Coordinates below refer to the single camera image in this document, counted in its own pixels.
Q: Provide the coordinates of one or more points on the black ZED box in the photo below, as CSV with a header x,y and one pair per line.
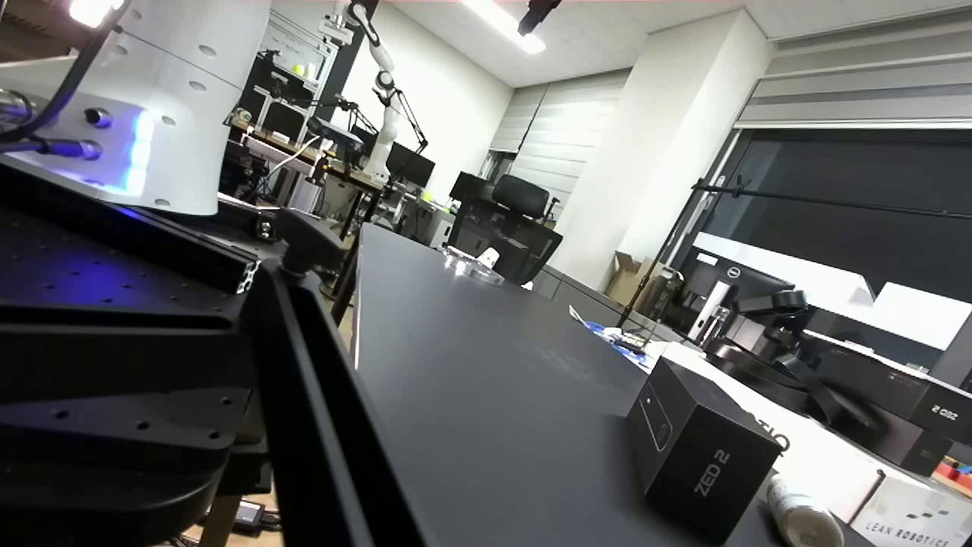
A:
x,y
700,456

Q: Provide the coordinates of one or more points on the black breadboard mount plate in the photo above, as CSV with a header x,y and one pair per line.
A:
x,y
125,381

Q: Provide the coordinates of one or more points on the cardboard box by pillar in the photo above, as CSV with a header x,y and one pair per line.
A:
x,y
628,278

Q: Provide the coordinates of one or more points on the white plastic bottle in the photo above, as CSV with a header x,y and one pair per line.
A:
x,y
801,517

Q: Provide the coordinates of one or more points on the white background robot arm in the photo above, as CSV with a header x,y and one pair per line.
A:
x,y
347,23

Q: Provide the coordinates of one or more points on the black office chair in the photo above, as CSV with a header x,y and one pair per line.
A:
x,y
508,221

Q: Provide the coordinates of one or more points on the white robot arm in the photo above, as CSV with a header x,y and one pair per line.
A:
x,y
140,122

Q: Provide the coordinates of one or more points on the black device on box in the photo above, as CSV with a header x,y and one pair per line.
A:
x,y
856,393

